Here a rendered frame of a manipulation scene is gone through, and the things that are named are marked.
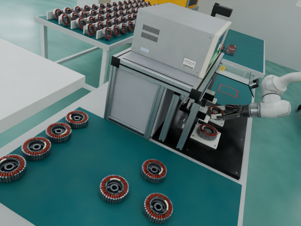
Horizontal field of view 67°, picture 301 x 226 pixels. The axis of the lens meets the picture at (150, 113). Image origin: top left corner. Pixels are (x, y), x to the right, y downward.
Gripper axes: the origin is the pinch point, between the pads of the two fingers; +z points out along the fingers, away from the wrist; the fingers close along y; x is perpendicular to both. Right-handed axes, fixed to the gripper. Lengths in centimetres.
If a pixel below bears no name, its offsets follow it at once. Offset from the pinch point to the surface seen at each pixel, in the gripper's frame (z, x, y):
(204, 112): -0.1, 13.4, -26.4
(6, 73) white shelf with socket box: 28, 63, -98
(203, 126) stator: 2.4, 3.2, -23.3
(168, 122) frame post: 13.0, 18.0, -44.4
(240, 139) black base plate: -15.0, -12.5, -12.9
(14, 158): 57, 30, -93
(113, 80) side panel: 35, 42, -46
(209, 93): 1.2, 14.2, -1.4
